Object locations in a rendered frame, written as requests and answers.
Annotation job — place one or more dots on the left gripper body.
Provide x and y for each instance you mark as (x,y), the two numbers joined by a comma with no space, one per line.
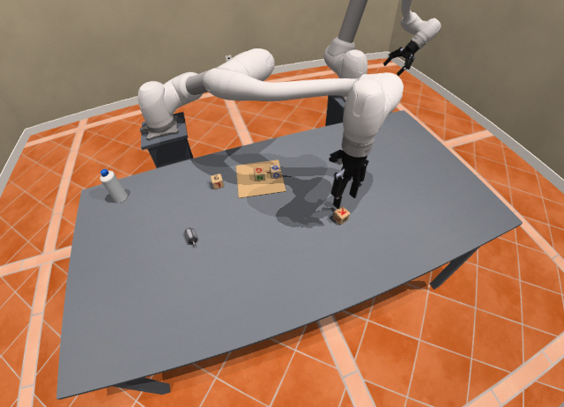
(411,48)

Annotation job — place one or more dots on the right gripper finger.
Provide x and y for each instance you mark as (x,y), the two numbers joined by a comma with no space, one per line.
(357,179)
(339,184)

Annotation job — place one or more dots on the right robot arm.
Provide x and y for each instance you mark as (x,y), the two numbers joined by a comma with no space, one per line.
(365,107)

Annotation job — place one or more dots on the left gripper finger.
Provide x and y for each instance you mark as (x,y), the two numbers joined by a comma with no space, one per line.
(407,65)
(395,54)

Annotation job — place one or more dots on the tan flat mat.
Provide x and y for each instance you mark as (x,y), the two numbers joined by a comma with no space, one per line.
(247,186)

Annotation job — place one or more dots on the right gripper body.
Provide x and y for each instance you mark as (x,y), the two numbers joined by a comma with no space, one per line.
(352,163)

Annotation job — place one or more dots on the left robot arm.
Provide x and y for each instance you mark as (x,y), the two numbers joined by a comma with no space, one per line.
(354,62)

